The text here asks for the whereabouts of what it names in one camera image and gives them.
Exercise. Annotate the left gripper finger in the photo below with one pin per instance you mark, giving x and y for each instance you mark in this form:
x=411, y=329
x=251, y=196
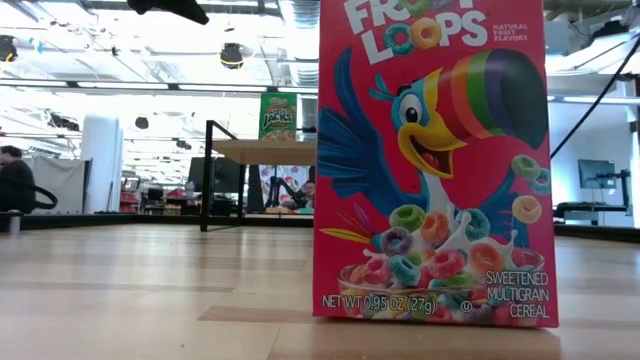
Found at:
x=175, y=7

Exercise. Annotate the green Apple Jacks cereal box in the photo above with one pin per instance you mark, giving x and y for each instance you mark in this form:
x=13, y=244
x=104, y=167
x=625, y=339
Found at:
x=277, y=117

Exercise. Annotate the red Froot Loops cereal box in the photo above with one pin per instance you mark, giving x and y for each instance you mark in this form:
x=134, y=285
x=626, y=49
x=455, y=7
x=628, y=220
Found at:
x=430, y=200

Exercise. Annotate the wooden shelf with black legs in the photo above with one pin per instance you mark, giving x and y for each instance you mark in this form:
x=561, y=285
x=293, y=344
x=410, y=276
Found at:
x=265, y=152

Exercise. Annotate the black ceiling spotlight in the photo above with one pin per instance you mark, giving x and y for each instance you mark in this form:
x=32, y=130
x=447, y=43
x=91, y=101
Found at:
x=7, y=48

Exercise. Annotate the white round column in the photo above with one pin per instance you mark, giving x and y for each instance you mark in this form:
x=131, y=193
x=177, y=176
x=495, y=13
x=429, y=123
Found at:
x=102, y=165

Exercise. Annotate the black monitor back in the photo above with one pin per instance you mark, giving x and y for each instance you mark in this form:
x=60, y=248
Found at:
x=225, y=175

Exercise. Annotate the patterned fabric panel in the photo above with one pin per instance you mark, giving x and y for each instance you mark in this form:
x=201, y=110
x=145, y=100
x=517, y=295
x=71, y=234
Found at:
x=287, y=172

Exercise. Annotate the grey partition screen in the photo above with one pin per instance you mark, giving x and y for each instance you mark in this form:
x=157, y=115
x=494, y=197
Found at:
x=65, y=185

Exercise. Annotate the person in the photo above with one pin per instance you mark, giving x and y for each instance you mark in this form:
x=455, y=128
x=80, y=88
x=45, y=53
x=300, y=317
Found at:
x=17, y=185
x=309, y=192

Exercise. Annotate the computer monitor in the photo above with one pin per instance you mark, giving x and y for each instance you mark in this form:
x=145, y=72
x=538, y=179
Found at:
x=597, y=174

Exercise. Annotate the dark office desk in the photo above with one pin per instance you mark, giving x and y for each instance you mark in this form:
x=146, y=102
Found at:
x=590, y=207

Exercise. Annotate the black hanging camera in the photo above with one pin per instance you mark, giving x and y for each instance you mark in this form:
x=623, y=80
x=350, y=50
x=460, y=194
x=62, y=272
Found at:
x=231, y=56

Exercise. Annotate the silver spiral ventilation duct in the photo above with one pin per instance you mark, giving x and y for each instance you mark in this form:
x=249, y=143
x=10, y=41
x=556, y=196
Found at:
x=306, y=12

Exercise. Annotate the black aluminium table frame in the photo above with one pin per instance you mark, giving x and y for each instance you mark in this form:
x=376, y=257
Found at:
x=150, y=220

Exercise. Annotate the grey metal post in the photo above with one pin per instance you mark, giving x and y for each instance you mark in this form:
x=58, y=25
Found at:
x=15, y=225

